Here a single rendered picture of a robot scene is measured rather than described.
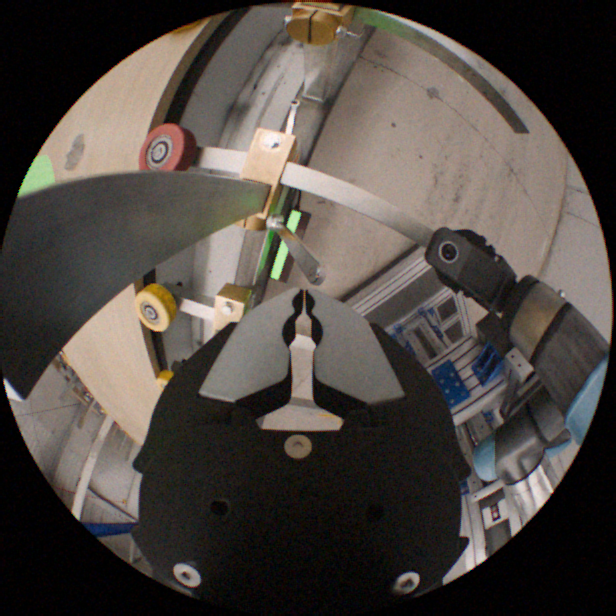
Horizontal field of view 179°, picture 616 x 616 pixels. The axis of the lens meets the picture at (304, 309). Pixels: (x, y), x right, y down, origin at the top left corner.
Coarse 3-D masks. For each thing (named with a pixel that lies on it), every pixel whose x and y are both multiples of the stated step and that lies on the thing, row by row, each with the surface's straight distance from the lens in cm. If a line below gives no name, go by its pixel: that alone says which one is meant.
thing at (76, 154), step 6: (78, 138) 50; (72, 144) 52; (78, 144) 50; (84, 144) 49; (72, 150) 52; (78, 150) 48; (84, 150) 48; (66, 156) 52; (72, 156) 51; (78, 156) 49; (66, 162) 53; (72, 162) 51; (66, 168) 53; (72, 168) 51
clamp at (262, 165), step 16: (256, 144) 27; (288, 144) 26; (256, 160) 26; (272, 160) 26; (288, 160) 27; (240, 176) 27; (256, 176) 26; (272, 176) 26; (272, 192) 26; (272, 208) 28; (240, 224) 27; (256, 224) 27
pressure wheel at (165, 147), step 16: (160, 128) 30; (176, 128) 29; (144, 144) 32; (160, 144) 30; (176, 144) 28; (192, 144) 29; (144, 160) 31; (160, 160) 29; (176, 160) 27; (192, 160) 29
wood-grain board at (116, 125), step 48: (144, 48) 48; (192, 48) 39; (96, 96) 52; (144, 96) 37; (48, 144) 74; (96, 144) 44; (96, 336) 65; (144, 336) 45; (96, 384) 115; (144, 384) 65; (144, 432) 146
